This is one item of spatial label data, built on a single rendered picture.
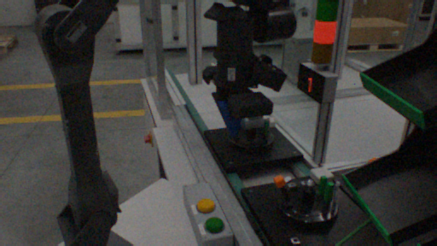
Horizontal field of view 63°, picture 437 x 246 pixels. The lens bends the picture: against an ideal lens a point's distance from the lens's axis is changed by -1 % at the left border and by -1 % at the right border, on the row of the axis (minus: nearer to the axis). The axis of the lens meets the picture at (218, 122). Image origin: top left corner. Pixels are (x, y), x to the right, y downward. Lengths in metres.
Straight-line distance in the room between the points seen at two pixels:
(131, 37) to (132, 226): 5.10
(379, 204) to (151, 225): 0.62
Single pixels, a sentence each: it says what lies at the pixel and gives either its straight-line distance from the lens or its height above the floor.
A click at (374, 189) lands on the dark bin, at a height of 1.20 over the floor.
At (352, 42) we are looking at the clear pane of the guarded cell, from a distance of 2.37.
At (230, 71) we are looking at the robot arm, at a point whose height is 1.34.
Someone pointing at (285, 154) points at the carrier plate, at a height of 0.97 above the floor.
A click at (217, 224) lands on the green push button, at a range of 0.82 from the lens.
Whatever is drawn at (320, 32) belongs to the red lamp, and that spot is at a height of 1.34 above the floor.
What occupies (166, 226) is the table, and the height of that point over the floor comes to 0.86.
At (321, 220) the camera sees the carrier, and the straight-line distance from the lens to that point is 0.83.
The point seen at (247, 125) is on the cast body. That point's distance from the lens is 1.08.
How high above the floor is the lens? 1.52
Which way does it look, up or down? 26 degrees down
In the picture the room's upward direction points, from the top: straight up
